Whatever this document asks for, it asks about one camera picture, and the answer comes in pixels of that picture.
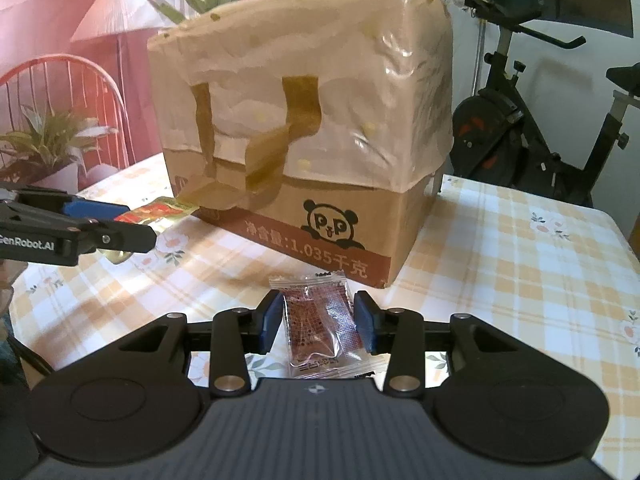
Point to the red printed wall curtain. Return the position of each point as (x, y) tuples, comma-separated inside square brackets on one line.
[(75, 86)]

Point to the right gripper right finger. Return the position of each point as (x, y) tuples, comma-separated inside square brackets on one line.
[(398, 332)]

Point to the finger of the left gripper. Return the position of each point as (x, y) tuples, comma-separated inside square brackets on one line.
[(116, 235), (80, 208)]

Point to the dark red clear packet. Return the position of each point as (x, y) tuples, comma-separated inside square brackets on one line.
[(323, 342)]

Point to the cardboard box with plastic liner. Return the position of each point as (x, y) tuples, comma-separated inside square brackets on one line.
[(318, 128)]

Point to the gold red snack packet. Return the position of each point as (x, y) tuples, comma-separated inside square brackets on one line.
[(162, 215)]

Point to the checkered floral tablecloth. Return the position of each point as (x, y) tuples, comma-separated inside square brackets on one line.
[(559, 277)]

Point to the person's left hand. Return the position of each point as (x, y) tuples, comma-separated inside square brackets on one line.
[(10, 270)]

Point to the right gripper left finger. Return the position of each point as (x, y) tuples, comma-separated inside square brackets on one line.
[(236, 333)]

